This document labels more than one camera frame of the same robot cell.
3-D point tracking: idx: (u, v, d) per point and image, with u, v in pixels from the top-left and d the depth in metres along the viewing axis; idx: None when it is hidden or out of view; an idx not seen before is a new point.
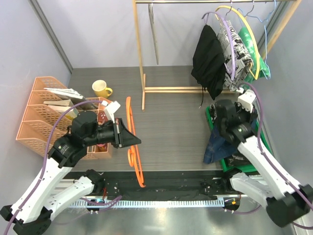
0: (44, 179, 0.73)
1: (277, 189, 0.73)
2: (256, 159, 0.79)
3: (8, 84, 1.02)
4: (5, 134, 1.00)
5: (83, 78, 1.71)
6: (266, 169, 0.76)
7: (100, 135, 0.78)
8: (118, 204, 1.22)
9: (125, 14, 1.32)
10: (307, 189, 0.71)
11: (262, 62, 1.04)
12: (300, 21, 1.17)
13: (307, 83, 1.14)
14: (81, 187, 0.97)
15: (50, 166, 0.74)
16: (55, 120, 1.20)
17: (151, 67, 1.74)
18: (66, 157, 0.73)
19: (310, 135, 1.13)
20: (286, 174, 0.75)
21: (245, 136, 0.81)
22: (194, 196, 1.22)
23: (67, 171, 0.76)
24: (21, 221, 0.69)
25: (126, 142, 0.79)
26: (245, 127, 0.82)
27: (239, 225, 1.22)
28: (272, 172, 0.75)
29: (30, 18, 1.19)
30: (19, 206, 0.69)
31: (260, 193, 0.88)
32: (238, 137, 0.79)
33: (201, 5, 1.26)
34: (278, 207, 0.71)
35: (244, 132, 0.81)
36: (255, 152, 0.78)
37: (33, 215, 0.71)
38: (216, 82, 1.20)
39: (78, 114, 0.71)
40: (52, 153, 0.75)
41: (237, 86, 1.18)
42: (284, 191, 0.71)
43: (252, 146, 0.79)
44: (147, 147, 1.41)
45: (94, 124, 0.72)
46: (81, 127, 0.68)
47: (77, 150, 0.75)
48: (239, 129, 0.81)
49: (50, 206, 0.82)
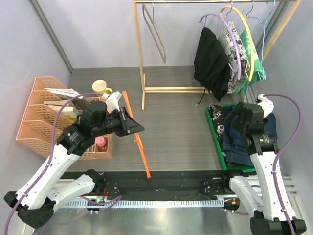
0: (52, 165, 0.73)
1: (269, 209, 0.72)
2: (264, 176, 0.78)
3: (8, 84, 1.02)
4: (5, 134, 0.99)
5: (84, 78, 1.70)
6: (269, 186, 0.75)
7: (110, 124, 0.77)
8: (119, 204, 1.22)
9: (125, 13, 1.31)
10: (300, 223, 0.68)
11: (258, 63, 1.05)
12: (300, 21, 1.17)
13: (307, 83, 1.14)
14: (83, 184, 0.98)
15: (58, 153, 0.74)
16: (55, 120, 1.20)
17: (151, 68, 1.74)
18: (75, 144, 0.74)
19: (309, 135, 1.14)
20: (286, 203, 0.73)
21: (262, 147, 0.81)
22: (193, 197, 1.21)
23: (75, 158, 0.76)
24: (26, 207, 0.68)
25: (132, 129, 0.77)
26: (267, 139, 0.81)
27: (239, 224, 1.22)
28: (273, 193, 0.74)
29: (29, 17, 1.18)
30: (25, 192, 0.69)
31: (253, 203, 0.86)
32: (257, 146, 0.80)
33: (201, 5, 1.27)
34: (262, 226, 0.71)
35: (265, 143, 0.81)
36: (265, 169, 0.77)
37: (37, 202, 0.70)
38: (221, 82, 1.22)
39: (89, 104, 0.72)
40: (61, 140, 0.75)
41: (235, 88, 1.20)
42: (275, 217, 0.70)
43: (265, 161, 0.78)
44: (147, 147, 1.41)
45: (103, 113, 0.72)
46: (91, 116, 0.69)
47: (86, 138, 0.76)
48: (260, 139, 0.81)
49: (54, 197, 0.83)
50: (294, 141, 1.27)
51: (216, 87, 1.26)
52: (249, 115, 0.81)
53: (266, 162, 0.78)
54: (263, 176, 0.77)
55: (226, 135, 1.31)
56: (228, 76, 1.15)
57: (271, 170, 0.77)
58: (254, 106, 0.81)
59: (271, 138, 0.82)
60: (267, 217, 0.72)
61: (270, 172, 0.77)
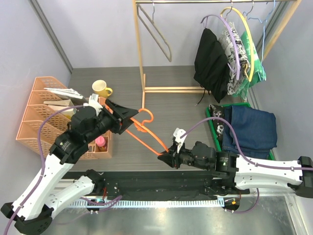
0: (45, 176, 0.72)
1: (291, 179, 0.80)
2: (258, 173, 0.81)
3: (9, 84, 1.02)
4: (5, 135, 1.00)
5: (84, 78, 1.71)
6: (270, 173, 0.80)
7: (102, 123, 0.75)
8: (119, 204, 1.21)
9: (125, 14, 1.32)
10: (305, 159, 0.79)
11: (258, 64, 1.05)
12: (300, 21, 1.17)
13: (308, 84, 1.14)
14: (82, 186, 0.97)
15: (52, 164, 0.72)
16: (55, 120, 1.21)
17: (151, 67, 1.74)
18: (67, 153, 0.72)
19: (309, 135, 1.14)
20: (284, 163, 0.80)
21: (232, 165, 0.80)
22: (193, 196, 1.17)
23: (68, 167, 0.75)
24: (23, 218, 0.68)
25: (126, 113, 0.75)
26: (226, 157, 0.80)
27: (239, 224, 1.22)
28: (277, 171, 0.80)
29: (29, 17, 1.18)
30: (20, 203, 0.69)
31: (278, 182, 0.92)
32: (230, 170, 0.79)
33: (200, 5, 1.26)
34: (306, 192, 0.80)
35: (229, 162, 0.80)
36: (252, 170, 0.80)
37: (34, 213, 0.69)
38: (220, 84, 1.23)
39: (78, 111, 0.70)
40: (54, 150, 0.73)
41: (235, 90, 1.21)
42: (299, 176, 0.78)
43: (245, 167, 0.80)
44: (147, 147, 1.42)
45: (93, 119, 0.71)
46: (81, 124, 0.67)
47: (79, 146, 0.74)
48: (224, 163, 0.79)
49: (51, 204, 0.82)
50: (294, 141, 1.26)
51: (216, 89, 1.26)
52: (202, 159, 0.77)
53: (246, 166, 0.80)
54: (259, 172, 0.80)
55: (227, 136, 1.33)
56: (227, 77, 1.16)
57: (254, 165, 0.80)
58: (201, 151, 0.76)
59: (226, 153, 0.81)
60: (296, 182, 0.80)
61: (256, 167, 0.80)
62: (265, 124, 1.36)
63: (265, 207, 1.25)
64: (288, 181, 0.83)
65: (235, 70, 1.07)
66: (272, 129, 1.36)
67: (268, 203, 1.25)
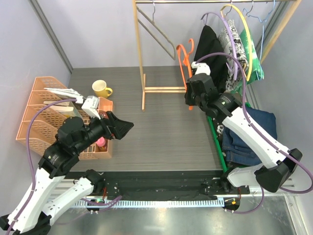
0: (36, 190, 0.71)
1: (268, 158, 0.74)
2: (243, 131, 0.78)
3: (9, 84, 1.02)
4: (5, 135, 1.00)
5: (83, 78, 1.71)
6: (255, 139, 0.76)
7: (92, 133, 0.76)
8: (119, 204, 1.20)
9: (125, 14, 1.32)
10: (296, 152, 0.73)
11: (257, 63, 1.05)
12: (300, 21, 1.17)
13: (307, 83, 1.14)
14: (81, 190, 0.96)
15: (42, 177, 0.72)
16: (55, 120, 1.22)
17: (151, 67, 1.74)
18: (56, 168, 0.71)
19: (309, 135, 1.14)
20: (276, 142, 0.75)
21: (229, 108, 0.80)
22: (193, 196, 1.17)
23: (59, 179, 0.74)
24: (18, 231, 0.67)
25: (122, 131, 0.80)
26: (227, 99, 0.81)
27: (239, 225, 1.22)
28: (263, 143, 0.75)
29: (29, 17, 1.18)
30: (14, 217, 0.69)
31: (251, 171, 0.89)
32: (223, 110, 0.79)
33: (200, 5, 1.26)
34: (271, 178, 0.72)
35: (227, 104, 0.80)
36: (242, 124, 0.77)
37: (30, 224, 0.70)
38: (218, 82, 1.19)
39: (64, 123, 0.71)
40: (43, 164, 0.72)
41: (234, 86, 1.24)
42: (277, 160, 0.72)
43: (239, 119, 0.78)
44: (147, 147, 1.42)
45: (80, 131, 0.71)
46: (68, 135, 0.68)
47: (68, 159, 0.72)
48: (223, 102, 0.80)
49: (49, 211, 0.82)
50: (294, 141, 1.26)
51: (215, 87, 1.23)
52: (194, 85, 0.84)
53: (240, 118, 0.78)
54: (246, 131, 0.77)
55: (227, 136, 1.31)
56: (225, 75, 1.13)
57: (247, 123, 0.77)
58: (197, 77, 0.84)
59: (230, 96, 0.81)
60: (271, 165, 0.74)
61: (247, 125, 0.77)
62: (265, 124, 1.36)
63: (265, 207, 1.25)
64: (263, 161, 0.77)
65: (233, 69, 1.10)
66: (272, 129, 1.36)
67: (268, 203, 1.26)
